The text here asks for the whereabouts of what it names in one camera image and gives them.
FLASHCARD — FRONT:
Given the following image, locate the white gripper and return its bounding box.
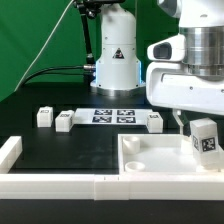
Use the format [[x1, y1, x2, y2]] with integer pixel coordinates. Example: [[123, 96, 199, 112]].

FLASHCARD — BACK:
[[146, 34, 224, 135]]

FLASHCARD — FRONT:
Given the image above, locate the white square table top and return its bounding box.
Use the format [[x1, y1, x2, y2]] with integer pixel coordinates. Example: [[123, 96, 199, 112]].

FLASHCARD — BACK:
[[118, 134, 224, 173]]

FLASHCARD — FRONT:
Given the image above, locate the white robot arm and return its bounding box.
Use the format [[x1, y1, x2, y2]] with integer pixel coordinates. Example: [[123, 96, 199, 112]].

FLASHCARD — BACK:
[[91, 0, 224, 115]]

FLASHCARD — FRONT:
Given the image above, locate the white fiducial tag sheet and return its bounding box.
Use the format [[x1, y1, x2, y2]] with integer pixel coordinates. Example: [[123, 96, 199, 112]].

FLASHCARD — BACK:
[[74, 108, 151, 125]]

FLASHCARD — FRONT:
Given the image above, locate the white U-shaped fence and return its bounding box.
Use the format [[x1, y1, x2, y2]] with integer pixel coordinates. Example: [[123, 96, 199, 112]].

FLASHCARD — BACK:
[[0, 136, 224, 200]]

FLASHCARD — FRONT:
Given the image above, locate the black cable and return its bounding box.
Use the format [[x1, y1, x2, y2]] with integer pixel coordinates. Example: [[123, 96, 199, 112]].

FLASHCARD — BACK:
[[20, 65, 98, 88]]

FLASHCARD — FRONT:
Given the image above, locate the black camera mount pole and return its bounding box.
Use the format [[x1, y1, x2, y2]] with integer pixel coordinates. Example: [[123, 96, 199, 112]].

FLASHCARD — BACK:
[[72, 0, 125, 66]]

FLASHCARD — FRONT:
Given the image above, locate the white cable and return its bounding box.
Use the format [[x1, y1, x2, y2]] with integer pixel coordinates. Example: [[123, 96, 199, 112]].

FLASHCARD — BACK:
[[13, 0, 75, 92]]

